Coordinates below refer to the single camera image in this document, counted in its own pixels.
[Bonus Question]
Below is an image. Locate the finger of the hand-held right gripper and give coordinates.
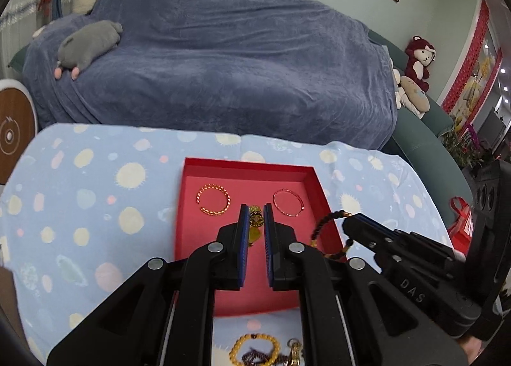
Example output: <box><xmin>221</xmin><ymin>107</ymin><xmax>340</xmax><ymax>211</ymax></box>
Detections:
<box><xmin>342</xmin><ymin>213</ymin><xmax>482</xmax><ymax>337</ymax></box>

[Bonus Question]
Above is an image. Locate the red jewelry box tray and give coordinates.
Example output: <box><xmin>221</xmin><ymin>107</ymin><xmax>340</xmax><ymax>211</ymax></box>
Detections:
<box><xmin>174</xmin><ymin>157</ymin><xmax>348</xmax><ymax>317</ymax></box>

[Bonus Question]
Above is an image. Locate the dark beaded bracelet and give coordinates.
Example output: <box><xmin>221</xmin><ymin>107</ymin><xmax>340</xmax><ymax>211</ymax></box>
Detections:
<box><xmin>310</xmin><ymin>210</ymin><xmax>357</xmax><ymax>262</ymax></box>

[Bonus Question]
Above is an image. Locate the blue blanket covered sofa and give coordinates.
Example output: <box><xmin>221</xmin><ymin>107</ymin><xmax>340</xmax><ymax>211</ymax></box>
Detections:
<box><xmin>22</xmin><ymin>0</ymin><xmax>399</xmax><ymax>151</ymax></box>

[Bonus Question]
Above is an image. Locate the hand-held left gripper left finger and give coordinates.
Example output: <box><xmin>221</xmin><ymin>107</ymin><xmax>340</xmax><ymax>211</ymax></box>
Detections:
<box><xmin>47</xmin><ymin>203</ymin><xmax>250</xmax><ymax>366</ymax></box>

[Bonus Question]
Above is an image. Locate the gold chain clasp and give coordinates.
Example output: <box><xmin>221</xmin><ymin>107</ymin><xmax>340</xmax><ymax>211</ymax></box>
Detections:
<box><xmin>285</xmin><ymin>338</ymin><xmax>304</xmax><ymax>366</ymax></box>

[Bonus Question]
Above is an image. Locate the dark purple chain bracelet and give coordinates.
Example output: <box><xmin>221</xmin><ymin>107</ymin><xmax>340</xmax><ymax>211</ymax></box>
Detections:
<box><xmin>241</xmin><ymin>346</ymin><xmax>289</xmax><ymax>366</ymax></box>

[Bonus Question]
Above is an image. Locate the teal sofa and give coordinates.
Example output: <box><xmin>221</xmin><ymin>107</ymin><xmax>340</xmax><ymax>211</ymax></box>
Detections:
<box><xmin>366</xmin><ymin>28</ymin><xmax>474</xmax><ymax>213</ymax></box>

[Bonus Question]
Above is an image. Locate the red monkey plush toy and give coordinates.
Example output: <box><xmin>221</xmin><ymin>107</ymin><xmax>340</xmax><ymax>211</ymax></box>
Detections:
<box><xmin>404</xmin><ymin>35</ymin><xmax>437</xmax><ymax>92</ymax></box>

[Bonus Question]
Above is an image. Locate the flowering plant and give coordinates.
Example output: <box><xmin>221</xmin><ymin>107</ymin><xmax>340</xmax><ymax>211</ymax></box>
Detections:
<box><xmin>442</xmin><ymin>122</ymin><xmax>492</xmax><ymax>170</ymax></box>

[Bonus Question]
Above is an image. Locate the yellow beaded bracelet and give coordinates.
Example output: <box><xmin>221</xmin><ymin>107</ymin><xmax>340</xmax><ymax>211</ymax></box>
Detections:
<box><xmin>230</xmin><ymin>333</ymin><xmax>281</xmax><ymax>366</ymax></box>

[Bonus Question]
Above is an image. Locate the red bag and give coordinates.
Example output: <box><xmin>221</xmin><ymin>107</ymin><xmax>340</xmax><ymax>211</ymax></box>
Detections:
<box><xmin>446</xmin><ymin>196</ymin><xmax>477</xmax><ymax>252</ymax></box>

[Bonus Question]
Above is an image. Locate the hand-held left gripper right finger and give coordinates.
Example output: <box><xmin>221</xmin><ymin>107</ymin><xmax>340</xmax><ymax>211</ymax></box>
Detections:
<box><xmin>263</xmin><ymin>203</ymin><xmax>469</xmax><ymax>366</ymax></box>

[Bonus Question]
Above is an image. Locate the round wooden side table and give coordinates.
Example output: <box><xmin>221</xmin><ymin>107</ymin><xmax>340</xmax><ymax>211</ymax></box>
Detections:
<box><xmin>0</xmin><ymin>78</ymin><xmax>39</xmax><ymax>185</ymax></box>

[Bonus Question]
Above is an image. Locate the grey plush toy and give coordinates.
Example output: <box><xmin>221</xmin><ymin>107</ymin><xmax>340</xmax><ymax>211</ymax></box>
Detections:
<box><xmin>54</xmin><ymin>20</ymin><xmax>124</xmax><ymax>80</ymax></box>

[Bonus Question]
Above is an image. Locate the gold twisted bangle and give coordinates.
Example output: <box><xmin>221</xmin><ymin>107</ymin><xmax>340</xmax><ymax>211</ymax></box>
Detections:
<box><xmin>195</xmin><ymin>183</ymin><xmax>232</xmax><ymax>217</ymax></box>

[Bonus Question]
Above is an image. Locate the red paper wall decoration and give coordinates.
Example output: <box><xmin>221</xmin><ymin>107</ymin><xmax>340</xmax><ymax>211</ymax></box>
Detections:
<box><xmin>441</xmin><ymin>0</ymin><xmax>504</xmax><ymax>119</ymax></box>

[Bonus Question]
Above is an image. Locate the gold pendant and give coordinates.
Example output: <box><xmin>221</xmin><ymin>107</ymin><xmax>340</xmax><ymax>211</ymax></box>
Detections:
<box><xmin>248</xmin><ymin>204</ymin><xmax>266</xmax><ymax>248</ymax></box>

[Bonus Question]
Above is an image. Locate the beige spotted plush toy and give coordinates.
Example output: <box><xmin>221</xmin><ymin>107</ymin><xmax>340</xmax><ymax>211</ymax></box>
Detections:
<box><xmin>392</xmin><ymin>68</ymin><xmax>431</xmax><ymax>119</ymax></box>

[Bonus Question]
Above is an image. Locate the thin rose gold bangle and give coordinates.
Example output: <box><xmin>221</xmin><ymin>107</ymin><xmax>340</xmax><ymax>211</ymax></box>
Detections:
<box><xmin>272</xmin><ymin>189</ymin><xmax>305</xmax><ymax>217</ymax></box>

